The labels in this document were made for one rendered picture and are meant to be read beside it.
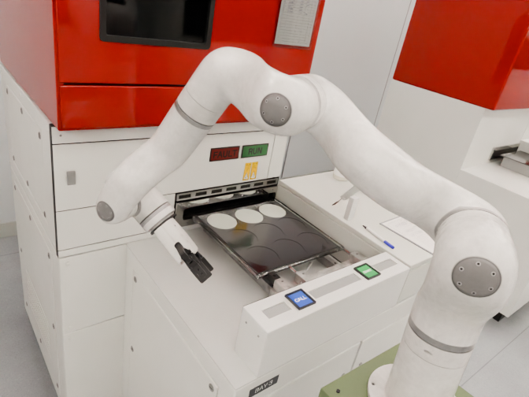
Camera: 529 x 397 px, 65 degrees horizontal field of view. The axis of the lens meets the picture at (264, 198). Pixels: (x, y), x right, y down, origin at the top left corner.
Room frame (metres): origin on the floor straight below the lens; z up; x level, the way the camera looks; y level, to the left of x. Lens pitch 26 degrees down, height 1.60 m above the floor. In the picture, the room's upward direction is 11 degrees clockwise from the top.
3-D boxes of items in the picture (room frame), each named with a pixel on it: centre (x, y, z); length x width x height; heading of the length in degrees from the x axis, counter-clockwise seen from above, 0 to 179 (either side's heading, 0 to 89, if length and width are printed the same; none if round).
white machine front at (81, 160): (1.25, 0.26, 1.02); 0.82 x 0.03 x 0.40; 133
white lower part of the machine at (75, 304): (1.50, 0.49, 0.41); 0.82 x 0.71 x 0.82; 133
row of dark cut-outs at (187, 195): (1.36, 0.13, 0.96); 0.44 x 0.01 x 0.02; 133
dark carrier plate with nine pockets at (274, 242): (1.21, -0.03, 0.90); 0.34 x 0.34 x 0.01; 43
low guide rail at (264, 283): (1.09, 0.02, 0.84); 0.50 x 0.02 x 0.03; 43
